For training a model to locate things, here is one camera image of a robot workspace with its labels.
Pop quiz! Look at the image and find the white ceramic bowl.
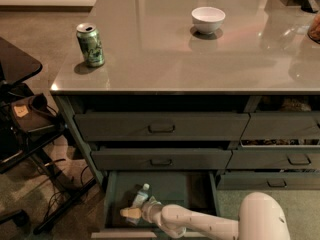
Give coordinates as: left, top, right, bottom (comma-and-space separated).
191, 7, 226, 34

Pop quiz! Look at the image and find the grey drawer cabinet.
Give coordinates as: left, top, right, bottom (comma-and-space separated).
51, 0, 320, 240

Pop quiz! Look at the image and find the top left drawer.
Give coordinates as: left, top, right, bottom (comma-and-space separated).
74, 112, 249, 141

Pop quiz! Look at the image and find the black cart frame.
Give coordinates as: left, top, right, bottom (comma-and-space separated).
0, 80, 96, 235

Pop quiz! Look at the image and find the brown bag with tag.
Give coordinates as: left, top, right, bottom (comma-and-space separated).
11, 94, 58, 133

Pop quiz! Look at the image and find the middle right drawer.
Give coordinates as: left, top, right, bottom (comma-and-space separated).
227, 146, 320, 170

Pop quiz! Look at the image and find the middle left drawer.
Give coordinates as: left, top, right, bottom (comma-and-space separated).
91, 148, 232, 170

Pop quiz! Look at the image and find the brown object counter edge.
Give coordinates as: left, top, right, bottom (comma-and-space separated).
308, 14, 320, 43

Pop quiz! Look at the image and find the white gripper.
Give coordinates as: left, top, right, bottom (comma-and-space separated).
120, 196, 164, 224

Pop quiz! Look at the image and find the blue plastic water bottle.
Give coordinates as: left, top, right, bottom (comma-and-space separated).
126, 183, 150, 225

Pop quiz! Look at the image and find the bottom right drawer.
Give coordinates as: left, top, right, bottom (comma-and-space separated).
217, 172, 320, 190

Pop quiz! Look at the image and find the top right drawer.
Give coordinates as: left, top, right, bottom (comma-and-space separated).
242, 112, 320, 140

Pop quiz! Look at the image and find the open bottom left drawer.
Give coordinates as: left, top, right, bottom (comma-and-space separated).
91, 170, 233, 240

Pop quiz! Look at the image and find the green soda can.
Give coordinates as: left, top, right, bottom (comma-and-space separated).
76, 23, 105, 67

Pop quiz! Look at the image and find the black side table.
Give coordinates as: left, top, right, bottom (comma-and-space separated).
0, 37, 42, 85

